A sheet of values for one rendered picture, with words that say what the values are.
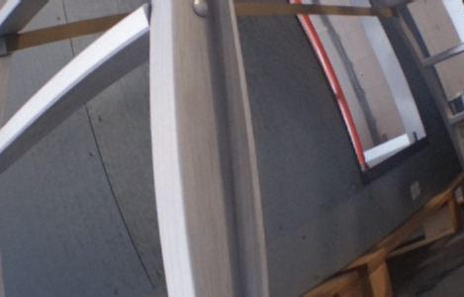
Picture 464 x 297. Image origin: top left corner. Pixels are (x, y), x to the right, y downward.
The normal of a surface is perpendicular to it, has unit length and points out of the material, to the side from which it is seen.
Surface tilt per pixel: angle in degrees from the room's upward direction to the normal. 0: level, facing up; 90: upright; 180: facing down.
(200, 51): 88
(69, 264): 90
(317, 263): 90
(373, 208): 90
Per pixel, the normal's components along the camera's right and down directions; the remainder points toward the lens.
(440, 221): -0.68, 0.22
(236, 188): -0.72, -0.19
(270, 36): 0.65, -0.28
